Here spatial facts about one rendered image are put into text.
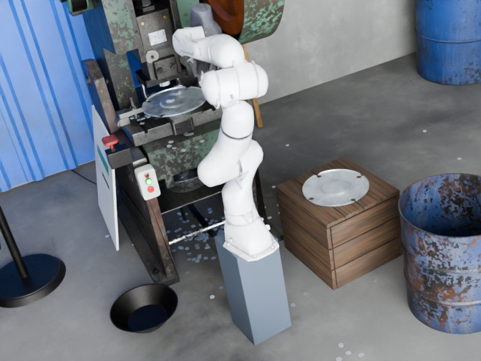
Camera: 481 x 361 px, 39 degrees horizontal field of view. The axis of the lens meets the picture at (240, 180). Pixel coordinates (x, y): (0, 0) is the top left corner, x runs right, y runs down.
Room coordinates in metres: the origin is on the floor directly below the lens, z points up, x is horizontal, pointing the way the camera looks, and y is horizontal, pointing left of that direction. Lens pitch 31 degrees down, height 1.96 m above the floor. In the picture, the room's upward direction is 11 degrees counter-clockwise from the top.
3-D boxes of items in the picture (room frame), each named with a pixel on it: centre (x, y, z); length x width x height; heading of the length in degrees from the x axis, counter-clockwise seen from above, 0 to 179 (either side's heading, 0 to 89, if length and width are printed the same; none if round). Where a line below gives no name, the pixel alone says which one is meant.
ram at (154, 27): (2.81, 0.24, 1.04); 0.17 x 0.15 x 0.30; 18
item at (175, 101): (2.73, 0.22, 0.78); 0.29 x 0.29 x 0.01
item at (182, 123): (2.68, 0.20, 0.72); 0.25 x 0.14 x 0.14; 18
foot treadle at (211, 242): (2.72, 0.21, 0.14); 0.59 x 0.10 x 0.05; 18
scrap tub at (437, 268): (2.03, -0.77, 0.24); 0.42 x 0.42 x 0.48
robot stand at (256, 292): (2.10, 0.02, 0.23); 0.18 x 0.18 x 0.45; 25
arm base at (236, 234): (2.06, 0.00, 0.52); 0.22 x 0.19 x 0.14; 25
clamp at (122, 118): (2.80, 0.42, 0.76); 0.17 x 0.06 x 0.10; 108
